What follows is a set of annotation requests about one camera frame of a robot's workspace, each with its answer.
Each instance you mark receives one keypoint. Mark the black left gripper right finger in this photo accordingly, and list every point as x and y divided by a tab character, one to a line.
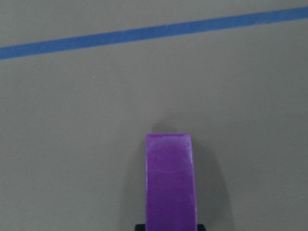
201	227

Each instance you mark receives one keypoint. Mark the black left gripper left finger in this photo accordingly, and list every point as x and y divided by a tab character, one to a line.
139	227

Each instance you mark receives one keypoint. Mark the purple trapezoid block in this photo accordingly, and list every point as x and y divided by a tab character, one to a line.
170	184

